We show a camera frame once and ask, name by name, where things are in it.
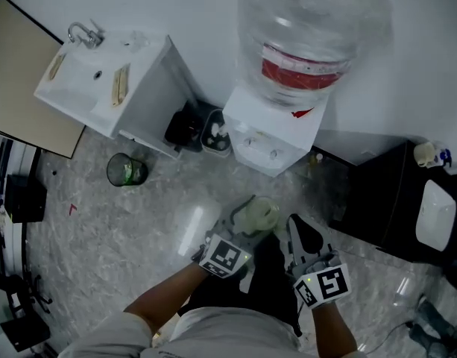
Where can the chrome sink faucet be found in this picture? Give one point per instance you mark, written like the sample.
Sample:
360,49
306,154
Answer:
84,36

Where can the blue and white small item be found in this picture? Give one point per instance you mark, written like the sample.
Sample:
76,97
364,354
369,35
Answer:
445,156

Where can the person's light grey shirt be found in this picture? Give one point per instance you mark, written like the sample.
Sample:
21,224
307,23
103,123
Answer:
213,336

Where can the beige board black edge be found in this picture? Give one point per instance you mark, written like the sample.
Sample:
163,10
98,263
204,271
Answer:
23,77

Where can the black low cabinet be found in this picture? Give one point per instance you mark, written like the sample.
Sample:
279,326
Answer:
392,196

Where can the white rounded appliance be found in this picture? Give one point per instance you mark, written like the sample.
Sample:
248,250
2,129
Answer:
435,215

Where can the person's left forearm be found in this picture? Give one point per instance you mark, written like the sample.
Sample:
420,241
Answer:
164,297

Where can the white sink basin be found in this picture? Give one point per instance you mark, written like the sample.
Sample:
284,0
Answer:
84,77

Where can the clear water bottle red label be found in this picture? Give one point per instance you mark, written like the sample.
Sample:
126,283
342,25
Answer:
306,39

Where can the person's black trousers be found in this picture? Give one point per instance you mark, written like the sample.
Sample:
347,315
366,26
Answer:
267,285

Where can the tan strip on sink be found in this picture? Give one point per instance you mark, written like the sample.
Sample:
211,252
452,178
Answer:
56,65
120,85

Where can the cream mug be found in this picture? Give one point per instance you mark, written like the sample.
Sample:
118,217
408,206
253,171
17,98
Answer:
425,154

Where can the black box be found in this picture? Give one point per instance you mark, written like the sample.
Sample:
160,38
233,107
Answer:
25,198

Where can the white water dispenser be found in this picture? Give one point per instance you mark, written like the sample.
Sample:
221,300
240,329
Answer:
270,125

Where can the white waste bin with tissues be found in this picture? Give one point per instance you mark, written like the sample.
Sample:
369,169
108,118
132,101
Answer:
216,132

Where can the white sink cabinet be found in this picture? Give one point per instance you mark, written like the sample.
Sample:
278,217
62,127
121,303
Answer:
157,95

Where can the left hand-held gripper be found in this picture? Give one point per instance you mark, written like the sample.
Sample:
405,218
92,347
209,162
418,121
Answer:
225,254

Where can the black mesh waste basket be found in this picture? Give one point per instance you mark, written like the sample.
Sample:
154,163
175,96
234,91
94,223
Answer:
125,170

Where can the person's right forearm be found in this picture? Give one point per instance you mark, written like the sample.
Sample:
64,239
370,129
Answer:
334,330

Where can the black chair base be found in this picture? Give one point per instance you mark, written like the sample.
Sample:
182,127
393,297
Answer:
21,300

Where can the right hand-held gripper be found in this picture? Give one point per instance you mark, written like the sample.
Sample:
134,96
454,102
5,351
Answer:
323,283

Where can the black waste bin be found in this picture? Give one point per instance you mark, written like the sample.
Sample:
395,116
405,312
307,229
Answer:
185,127

